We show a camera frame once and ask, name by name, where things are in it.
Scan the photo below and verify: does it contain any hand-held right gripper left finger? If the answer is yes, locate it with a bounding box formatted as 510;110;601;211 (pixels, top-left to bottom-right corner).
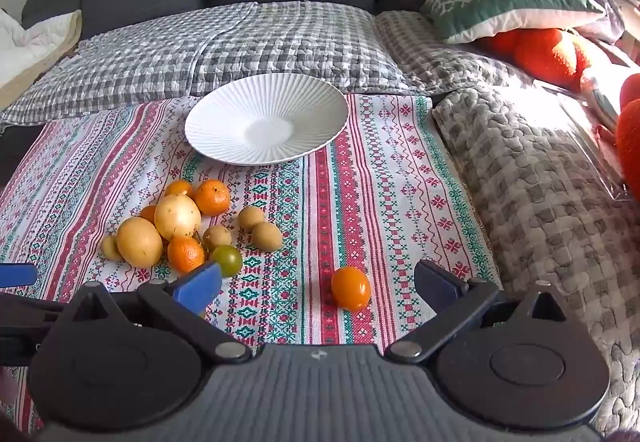
65;261;253;365

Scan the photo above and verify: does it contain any red green patterned tablecloth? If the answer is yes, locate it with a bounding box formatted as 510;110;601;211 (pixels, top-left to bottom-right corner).
0;94;503;433

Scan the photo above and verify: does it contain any yellowish tan longan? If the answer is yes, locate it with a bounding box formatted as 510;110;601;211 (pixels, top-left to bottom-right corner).
100;235;123;262

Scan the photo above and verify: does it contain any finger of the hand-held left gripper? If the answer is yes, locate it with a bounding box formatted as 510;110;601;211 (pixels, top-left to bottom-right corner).
0;263;39;288
0;291;71;365

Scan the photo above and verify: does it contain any mandarin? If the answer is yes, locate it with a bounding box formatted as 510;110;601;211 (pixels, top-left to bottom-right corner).
194;179;232;216
167;236;207;273

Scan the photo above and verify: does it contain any large yellow passion fruit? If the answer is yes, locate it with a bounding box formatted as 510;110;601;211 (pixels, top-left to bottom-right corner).
116;217;164;267
154;194;202;241

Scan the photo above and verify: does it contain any white blanket with beige edge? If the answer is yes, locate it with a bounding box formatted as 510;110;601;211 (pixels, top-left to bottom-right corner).
0;8;83;113

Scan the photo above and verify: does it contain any white ribbed plate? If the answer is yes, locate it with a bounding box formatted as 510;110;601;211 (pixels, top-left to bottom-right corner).
184;74;350;167

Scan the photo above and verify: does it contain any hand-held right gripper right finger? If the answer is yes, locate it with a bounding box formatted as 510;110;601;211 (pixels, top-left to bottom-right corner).
384;259;576;365

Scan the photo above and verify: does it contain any green snowflake cushion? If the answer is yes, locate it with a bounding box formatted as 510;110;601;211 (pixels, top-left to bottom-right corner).
420;0;607;45

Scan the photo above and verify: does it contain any green tomato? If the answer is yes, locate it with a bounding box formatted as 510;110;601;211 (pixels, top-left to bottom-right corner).
210;245;244;278

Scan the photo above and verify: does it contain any beige grey gingham blanket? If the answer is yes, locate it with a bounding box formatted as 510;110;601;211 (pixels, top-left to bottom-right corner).
374;10;538;95

